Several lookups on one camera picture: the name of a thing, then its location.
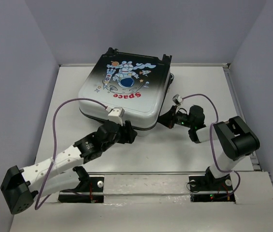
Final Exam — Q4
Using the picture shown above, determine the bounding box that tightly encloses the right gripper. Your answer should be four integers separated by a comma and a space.
155, 104, 194, 128

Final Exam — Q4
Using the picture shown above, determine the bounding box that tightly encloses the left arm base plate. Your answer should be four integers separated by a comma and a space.
58, 175, 104, 203

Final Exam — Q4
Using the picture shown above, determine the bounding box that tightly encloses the black suitcase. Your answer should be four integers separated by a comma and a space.
78, 47, 172, 136

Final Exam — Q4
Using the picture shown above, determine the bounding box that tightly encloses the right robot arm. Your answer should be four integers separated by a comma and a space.
158, 105, 260, 189

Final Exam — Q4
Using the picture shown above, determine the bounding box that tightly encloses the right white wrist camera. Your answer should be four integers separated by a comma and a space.
172, 94, 184, 106

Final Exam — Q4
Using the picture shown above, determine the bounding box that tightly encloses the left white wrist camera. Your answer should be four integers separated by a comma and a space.
106, 106, 125, 126

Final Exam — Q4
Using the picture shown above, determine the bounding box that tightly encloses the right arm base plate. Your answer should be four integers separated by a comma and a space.
186, 175, 236, 203

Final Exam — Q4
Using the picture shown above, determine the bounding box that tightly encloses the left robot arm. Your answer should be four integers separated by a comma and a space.
0, 120, 137, 215

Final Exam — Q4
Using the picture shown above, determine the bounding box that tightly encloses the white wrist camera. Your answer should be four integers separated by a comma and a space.
106, 106, 125, 126
172, 94, 184, 106

